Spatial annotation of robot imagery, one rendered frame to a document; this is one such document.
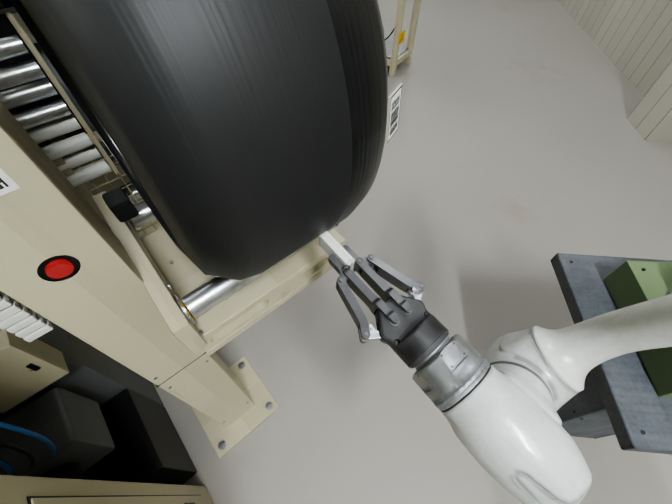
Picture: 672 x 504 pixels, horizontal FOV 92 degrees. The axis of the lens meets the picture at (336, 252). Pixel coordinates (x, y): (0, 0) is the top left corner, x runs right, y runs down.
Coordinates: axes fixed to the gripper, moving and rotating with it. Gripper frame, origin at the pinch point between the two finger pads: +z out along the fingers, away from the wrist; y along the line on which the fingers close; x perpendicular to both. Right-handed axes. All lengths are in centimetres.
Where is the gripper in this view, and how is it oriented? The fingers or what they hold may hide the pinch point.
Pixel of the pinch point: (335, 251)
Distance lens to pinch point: 51.8
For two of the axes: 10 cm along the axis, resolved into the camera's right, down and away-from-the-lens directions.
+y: -7.6, 5.3, -3.8
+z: -6.5, -6.8, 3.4
